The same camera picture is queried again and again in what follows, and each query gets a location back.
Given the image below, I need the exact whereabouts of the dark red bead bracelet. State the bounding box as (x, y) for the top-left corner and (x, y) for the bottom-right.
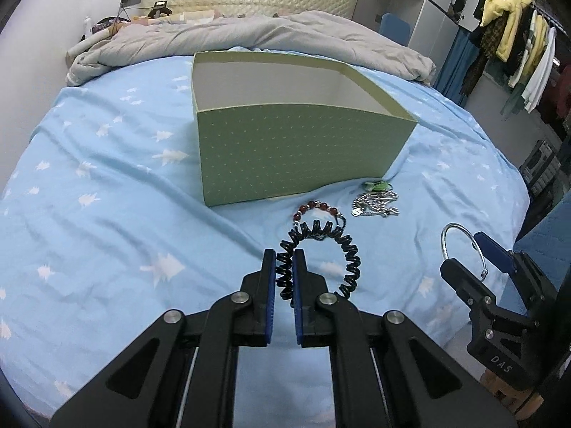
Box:
(292, 201), (348, 233)

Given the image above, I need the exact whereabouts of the silver bangle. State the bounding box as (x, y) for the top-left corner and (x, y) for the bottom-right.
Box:
(440, 222), (491, 283)

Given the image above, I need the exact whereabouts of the green cardboard box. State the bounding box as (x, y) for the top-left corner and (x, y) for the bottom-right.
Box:
(191, 50), (419, 208)

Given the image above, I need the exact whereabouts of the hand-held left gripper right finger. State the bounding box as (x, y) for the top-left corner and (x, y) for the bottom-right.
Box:
(292, 249), (519, 428)

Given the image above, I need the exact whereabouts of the grey plastic crate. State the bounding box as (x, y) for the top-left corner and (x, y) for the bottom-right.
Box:
(521, 139), (561, 198)

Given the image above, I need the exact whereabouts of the yellow fleece jacket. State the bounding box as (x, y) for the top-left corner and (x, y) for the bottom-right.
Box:
(480, 0), (534, 62)

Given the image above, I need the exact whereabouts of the beige flat box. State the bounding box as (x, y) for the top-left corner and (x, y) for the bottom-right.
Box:
(177, 8), (216, 24)

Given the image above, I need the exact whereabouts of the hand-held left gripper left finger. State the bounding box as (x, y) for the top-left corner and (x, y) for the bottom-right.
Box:
(49, 249), (275, 428)

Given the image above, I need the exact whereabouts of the grey duvet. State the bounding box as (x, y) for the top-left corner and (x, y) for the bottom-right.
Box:
(65, 10), (437, 87)

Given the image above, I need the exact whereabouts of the blue curtain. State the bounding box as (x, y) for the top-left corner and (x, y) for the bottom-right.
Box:
(434, 26), (481, 108)

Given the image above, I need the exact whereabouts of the wooden stool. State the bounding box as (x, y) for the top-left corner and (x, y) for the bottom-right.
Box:
(484, 363), (543, 421)

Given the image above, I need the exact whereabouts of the blue chair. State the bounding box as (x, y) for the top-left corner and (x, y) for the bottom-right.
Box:
(379, 13), (412, 48)

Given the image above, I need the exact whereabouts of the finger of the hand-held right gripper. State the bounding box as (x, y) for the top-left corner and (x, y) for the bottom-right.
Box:
(472, 230), (537, 287)
(439, 256), (497, 309)

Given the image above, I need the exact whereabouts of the row of hanging clothes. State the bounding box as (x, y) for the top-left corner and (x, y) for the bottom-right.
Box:
(450, 0), (571, 131)

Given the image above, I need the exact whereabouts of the black spiral hair tie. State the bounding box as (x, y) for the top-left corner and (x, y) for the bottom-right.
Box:
(277, 219), (362, 309)

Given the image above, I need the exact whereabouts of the silver chain necklace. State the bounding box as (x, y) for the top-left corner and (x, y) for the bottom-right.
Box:
(351, 190), (401, 219)

